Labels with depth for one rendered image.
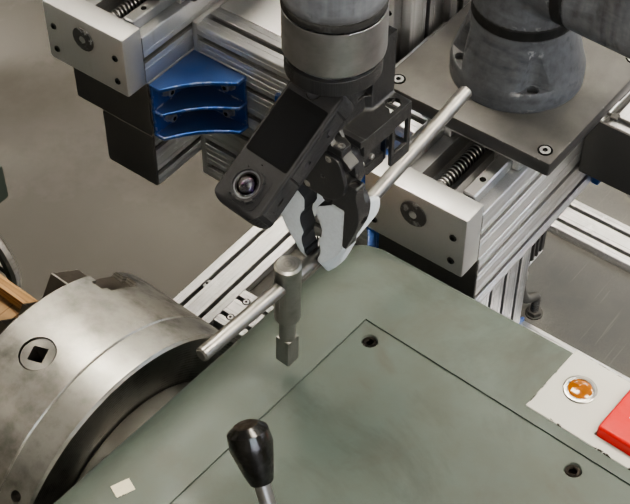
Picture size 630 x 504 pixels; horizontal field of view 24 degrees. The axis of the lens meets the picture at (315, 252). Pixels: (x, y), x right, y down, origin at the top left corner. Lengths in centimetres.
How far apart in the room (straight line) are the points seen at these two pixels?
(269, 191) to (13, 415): 36
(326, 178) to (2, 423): 38
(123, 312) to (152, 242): 175
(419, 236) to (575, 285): 115
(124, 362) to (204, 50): 70
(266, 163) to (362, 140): 8
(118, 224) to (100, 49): 133
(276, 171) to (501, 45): 59
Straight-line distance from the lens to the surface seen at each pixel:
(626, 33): 147
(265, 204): 102
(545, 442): 120
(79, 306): 132
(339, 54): 99
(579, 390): 123
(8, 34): 364
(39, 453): 126
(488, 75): 160
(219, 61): 188
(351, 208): 108
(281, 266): 113
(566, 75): 161
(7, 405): 128
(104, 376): 126
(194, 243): 306
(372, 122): 108
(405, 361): 124
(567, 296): 271
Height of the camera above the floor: 222
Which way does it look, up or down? 47 degrees down
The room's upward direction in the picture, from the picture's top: straight up
